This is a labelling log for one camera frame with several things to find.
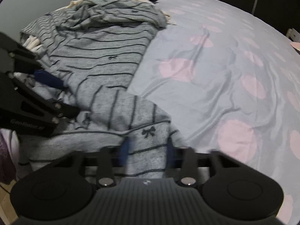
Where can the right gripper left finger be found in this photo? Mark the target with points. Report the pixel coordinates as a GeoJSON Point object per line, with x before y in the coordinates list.
{"type": "Point", "coordinates": [111, 157]}

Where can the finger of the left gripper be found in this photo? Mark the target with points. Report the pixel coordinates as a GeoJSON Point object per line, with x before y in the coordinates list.
{"type": "Point", "coordinates": [58, 109]}
{"type": "Point", "coordinates": [48, 79]}

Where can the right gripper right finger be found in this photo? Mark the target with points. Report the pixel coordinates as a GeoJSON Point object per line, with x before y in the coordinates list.
{"type": "Point", "coordinates": [184, 159]}

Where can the grey striped bow shirt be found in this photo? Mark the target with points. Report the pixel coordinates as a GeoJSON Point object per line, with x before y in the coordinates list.
{"type": "Point", "coordinates": [95, 48]}

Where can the cream white garment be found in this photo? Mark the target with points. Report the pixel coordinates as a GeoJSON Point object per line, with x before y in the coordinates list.
{"type": "Point", "coordinates": [32, 43]}

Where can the polka dot bed sheet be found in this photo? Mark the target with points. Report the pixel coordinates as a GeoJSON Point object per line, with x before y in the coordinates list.
{"type": "Point", "coordinates": [231, 82]}

